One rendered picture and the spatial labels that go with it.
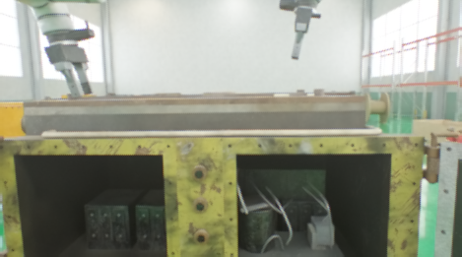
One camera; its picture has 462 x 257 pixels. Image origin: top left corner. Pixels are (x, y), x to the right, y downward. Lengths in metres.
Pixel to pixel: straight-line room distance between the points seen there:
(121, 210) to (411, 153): 1.16
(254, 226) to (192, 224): 0.24
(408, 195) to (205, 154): 0.69
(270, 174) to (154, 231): 0.59
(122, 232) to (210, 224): 0.51
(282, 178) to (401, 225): 0.46
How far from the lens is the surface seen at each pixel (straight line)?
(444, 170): 0.97
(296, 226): 1.22
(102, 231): 1.32
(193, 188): 0.85
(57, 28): 0.86
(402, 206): 1.01
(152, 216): 1.19
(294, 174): 1.15
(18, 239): 1.25
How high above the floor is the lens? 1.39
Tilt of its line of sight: 5 degrees down
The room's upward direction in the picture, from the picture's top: 1 degrees counter-clockwise
